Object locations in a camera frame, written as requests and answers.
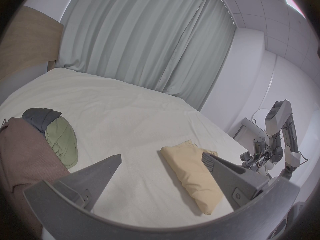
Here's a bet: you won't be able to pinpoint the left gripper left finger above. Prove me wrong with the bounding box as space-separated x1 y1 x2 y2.
52 154 122 212

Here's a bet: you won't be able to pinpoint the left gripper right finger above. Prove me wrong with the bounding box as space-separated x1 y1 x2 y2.
201 152 270 212

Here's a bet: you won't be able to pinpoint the beige shorts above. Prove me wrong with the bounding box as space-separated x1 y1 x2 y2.
160 139 225 216

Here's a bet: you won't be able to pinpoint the bed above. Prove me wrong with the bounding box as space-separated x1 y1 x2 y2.
0 5 250 240

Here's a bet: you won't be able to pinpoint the green garment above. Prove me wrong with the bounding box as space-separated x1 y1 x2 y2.
45 116 79 170

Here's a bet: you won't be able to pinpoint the grey small table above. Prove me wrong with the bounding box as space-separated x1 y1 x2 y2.
234 118 269 144

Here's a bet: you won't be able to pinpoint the brown garment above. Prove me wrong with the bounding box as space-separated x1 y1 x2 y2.
0 118 72 234

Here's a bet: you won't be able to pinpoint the black garment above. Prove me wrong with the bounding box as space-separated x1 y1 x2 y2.
22 108 62 133

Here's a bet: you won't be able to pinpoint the grey-green curtain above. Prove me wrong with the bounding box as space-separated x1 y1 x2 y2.
55 0 238 112

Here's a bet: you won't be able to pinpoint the round wall mirror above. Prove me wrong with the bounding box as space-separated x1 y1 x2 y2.
251 108 269 127

